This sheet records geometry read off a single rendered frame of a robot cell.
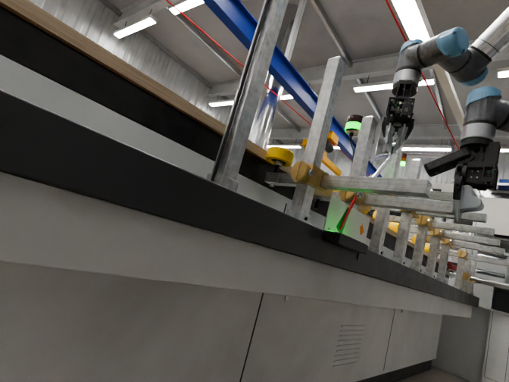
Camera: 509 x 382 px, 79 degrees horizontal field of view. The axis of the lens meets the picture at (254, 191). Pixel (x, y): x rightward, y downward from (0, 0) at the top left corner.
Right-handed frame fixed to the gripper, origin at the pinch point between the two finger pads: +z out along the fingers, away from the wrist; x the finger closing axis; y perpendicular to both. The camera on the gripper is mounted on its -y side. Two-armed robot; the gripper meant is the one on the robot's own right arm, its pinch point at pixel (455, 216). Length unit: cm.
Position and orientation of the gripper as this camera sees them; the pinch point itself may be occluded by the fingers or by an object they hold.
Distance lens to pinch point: 95.3
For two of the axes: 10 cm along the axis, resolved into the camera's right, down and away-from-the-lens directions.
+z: -2.6, 9.5, -1.7
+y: 7.1, 0.7, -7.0
